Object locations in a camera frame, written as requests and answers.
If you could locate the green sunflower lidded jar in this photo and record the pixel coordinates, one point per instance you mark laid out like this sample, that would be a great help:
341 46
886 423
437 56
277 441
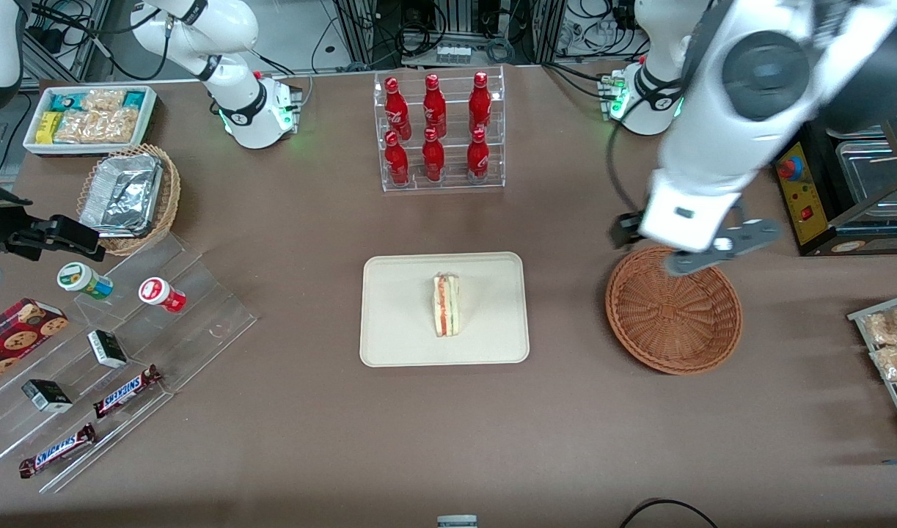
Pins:
78 277

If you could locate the white power strip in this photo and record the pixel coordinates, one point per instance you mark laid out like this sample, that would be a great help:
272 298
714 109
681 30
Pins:
454 53

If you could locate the aluminium frame structure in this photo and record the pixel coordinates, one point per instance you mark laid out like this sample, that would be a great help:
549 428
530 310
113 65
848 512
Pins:
360 29

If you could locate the yellow snack pack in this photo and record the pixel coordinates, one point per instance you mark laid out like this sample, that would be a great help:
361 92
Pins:
48 127

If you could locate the Snickers chocolate bar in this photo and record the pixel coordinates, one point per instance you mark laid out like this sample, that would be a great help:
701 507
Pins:
56 451
125 392

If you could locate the red cola bottle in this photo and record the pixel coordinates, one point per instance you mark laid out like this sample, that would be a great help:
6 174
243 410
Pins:
395 103
397 158
433 155
480 99
477 154
434 103

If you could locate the light wicker basket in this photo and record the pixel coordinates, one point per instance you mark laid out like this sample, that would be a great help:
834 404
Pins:
171 198

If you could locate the clear cracker pack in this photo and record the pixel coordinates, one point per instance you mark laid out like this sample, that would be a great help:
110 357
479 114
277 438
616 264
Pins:
119 126
78 127
103 100

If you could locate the tray of packaged snacks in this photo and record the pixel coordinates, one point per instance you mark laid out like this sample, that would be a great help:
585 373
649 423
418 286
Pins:
885 383

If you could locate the brown wicker basket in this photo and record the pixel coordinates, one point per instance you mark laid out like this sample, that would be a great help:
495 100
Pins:
668 330

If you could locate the yellow emergency stop box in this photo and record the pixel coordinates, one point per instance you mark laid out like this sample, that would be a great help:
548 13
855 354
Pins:
804 198

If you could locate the black glass-top appliance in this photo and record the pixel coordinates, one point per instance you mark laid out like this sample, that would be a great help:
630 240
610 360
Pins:
873 235

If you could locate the dark green small carton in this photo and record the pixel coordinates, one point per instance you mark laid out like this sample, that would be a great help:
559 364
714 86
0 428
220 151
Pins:
46 396
107 350

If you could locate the cream rectangular serving tray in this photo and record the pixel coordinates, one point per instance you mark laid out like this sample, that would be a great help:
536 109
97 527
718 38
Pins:
397 315

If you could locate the red tartan cookie box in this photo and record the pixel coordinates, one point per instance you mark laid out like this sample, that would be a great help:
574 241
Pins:
15 337

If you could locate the silver foil packets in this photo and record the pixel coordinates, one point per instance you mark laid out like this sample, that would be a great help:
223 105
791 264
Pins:
122 194

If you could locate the grey table-edge device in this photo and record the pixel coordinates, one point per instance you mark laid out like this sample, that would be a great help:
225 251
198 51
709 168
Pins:
457 522

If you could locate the teal snack pack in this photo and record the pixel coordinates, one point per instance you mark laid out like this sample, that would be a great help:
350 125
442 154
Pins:
61 101
134 98

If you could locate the clear acrylic stepped display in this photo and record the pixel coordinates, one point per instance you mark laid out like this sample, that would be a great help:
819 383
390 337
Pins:
199 323

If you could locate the triangular sandwich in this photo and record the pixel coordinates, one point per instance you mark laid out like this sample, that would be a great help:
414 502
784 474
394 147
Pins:
446 308

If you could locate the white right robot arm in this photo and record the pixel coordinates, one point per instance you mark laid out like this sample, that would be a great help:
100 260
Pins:
250 110

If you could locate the red lidded small jar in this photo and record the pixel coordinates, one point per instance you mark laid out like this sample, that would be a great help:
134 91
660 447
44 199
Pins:
155 292

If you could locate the clear acrylic bottle rack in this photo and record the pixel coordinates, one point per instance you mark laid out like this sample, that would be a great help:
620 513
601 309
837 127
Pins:
492 128

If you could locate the white plastic snack bin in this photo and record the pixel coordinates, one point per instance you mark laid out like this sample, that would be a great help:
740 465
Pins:
89 150

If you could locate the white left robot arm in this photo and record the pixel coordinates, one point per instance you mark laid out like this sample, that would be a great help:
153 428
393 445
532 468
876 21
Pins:
712 110

